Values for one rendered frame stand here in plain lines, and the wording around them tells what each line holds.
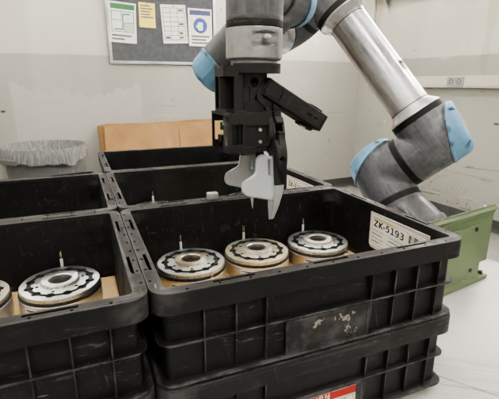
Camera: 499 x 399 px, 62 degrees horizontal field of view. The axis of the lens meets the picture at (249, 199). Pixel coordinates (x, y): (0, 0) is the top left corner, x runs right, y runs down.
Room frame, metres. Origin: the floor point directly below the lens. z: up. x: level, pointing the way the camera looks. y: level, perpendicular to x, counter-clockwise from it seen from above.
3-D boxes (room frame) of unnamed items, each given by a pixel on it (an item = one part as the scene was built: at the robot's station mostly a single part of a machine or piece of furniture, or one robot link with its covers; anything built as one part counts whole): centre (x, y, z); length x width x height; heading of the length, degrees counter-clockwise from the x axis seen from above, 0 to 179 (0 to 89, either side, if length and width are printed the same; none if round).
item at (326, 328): (0.56, -0.04, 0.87); 0.40 x 0.30 x 0.11; 112
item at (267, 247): (0.62, -0.01, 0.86); 0.05 x 0.05 x 0.01
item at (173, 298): (0.56, -0.04, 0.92); 0.40 x 0.30 x 0.02; 112
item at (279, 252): (0.62, -0.01, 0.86); 0.10 x 0.10 x 0.01
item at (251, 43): (0.59, -0.01, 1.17); 0.08 x 0.08 x 0.05
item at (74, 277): (0.51, 0.26, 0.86); 0.05 x 0.05 x 0.01
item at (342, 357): (0.56, -0.04, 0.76); 0.40 x 0.30 x 0.12; 112
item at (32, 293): (0.51, 0.26, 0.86); 0.10 x 0.10 x 0.01
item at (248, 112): (0.59, 0.00, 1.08); 0.09 x 0.08 x 0.12; 113
